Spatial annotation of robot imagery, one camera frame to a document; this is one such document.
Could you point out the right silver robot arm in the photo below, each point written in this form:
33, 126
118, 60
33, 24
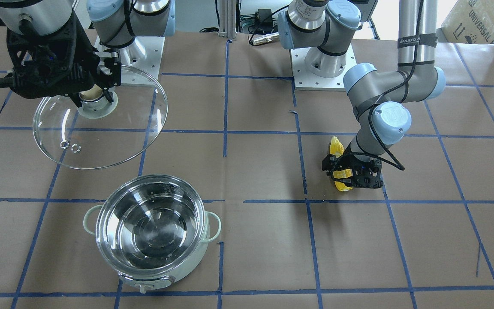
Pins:
117, 22

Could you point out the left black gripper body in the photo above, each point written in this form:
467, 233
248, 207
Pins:
328, 165

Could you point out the glass pot lid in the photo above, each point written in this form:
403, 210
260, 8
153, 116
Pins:
102, 133

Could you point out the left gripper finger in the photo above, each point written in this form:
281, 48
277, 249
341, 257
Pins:
329, 164

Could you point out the cardboard box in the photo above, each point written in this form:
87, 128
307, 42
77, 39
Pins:
470, 21

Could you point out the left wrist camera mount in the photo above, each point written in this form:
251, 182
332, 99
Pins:
366, 179

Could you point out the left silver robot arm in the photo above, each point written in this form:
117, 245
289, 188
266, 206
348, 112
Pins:
327, 27

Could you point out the aluminium frame post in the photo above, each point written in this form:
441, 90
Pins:
227, 18

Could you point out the black power adapter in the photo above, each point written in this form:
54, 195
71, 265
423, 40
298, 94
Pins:
264, 17

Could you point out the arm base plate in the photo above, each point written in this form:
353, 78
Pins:
315, 71
145, 54

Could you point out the silver cylindrical connector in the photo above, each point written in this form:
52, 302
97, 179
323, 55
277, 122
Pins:
265, 39

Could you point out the pale green cooking pot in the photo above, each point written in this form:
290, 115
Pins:
153, 231

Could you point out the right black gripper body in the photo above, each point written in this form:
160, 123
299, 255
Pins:
110, 71

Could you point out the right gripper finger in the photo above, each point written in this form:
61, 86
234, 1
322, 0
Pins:
109, 72
76, 98

